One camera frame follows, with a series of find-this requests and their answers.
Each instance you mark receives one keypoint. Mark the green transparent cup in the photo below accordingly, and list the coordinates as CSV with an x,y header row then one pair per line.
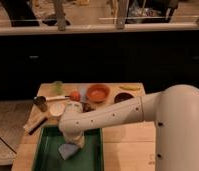
x,y
57,87

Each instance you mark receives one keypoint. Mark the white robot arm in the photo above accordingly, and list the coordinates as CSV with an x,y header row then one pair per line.
x,y
174,111

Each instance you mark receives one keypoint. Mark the dark purple bowl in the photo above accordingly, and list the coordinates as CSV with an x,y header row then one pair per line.
x,y
122,97

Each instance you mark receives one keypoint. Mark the red tomato toy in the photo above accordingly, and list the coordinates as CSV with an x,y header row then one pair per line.
x,y
75,96

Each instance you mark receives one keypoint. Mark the metal cup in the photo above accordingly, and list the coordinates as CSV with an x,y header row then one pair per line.
x,y
40,102

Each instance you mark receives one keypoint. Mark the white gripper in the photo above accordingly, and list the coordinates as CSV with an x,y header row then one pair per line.
x,y
77,139

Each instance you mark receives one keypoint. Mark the clear plastic piece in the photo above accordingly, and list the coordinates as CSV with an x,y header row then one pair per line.
x,y
82,91

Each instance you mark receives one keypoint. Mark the blue sponge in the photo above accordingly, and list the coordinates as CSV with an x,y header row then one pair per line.
x,y
67,150

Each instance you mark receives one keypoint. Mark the wooden handled brush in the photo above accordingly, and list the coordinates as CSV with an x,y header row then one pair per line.
x,y
33,123

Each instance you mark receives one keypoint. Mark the white cup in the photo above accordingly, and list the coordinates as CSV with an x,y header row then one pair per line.
x,y
56,110

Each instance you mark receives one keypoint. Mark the orange bowl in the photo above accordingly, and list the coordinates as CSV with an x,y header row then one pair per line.
x,y
97,92

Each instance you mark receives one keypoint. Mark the white handled knife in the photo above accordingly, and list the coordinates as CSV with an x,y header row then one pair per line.
x,y
60,97

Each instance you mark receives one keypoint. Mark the dark grape bunch toy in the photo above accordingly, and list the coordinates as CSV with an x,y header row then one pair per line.
x,y
87,107

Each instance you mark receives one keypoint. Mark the green plastic tray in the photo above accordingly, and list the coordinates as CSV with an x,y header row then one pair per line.
x,y
48,158

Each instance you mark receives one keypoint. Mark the yellow banana toy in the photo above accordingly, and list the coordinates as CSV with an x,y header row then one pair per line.
x,y
129,88

